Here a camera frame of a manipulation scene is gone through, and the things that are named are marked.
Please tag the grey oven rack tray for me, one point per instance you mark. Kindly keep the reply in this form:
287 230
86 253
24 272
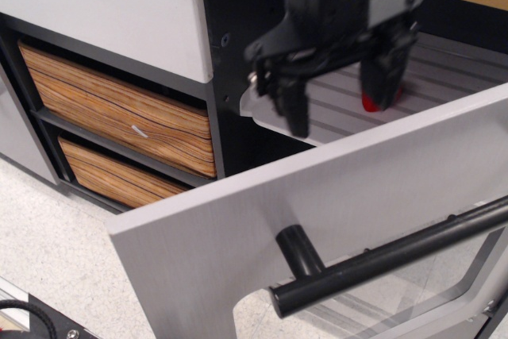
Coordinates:
439 71

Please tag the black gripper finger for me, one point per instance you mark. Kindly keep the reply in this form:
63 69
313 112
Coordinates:
291 102
384 66

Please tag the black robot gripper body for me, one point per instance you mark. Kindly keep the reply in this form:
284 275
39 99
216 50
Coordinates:
319 36

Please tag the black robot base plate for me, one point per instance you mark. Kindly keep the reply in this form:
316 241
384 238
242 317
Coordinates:
25 316

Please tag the dark grey shelf frame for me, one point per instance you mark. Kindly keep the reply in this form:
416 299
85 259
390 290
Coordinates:
52 126

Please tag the upper wood-grain storage bin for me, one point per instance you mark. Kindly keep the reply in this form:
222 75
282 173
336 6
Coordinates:
162 128

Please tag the grey toy oven door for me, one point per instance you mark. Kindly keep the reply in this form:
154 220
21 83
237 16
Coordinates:
190 258

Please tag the black oven door handle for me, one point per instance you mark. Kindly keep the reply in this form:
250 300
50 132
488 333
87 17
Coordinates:
314 282

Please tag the wood-grain storage bin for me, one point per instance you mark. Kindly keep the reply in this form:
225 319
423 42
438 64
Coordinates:
116 179
162 128

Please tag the red toy strawberry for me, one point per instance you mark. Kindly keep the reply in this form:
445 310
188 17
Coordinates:
377 99

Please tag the lower wood-grain storage bin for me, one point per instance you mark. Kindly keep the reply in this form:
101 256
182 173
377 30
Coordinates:
116 179

